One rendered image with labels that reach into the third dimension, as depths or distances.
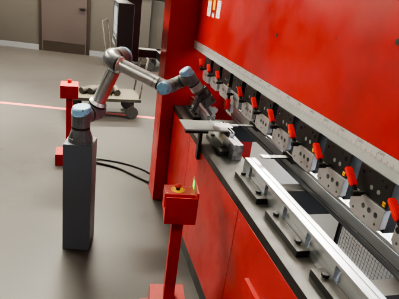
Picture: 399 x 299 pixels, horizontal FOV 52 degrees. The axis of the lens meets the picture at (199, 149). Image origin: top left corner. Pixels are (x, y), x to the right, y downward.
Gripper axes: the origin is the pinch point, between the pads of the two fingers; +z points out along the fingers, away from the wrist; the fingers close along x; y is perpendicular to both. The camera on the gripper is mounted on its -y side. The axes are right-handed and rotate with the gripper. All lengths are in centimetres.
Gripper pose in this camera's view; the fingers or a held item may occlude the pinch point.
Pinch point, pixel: (212, 117)
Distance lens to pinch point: 250.4
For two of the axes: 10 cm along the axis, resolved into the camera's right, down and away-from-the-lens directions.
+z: 5.2, 7.2, 4.6
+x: -2.5, -3.8, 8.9
